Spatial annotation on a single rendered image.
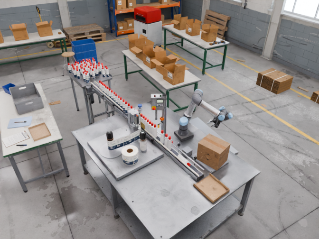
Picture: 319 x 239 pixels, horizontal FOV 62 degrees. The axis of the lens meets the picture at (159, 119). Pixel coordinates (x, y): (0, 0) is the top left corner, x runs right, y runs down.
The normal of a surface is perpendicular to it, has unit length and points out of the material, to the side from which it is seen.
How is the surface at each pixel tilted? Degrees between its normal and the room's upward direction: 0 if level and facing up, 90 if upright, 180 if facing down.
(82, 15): 90
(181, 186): 0
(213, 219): 1
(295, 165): 0
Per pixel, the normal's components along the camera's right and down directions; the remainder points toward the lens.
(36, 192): 0.00, -0.82
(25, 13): 0.48, 0.51
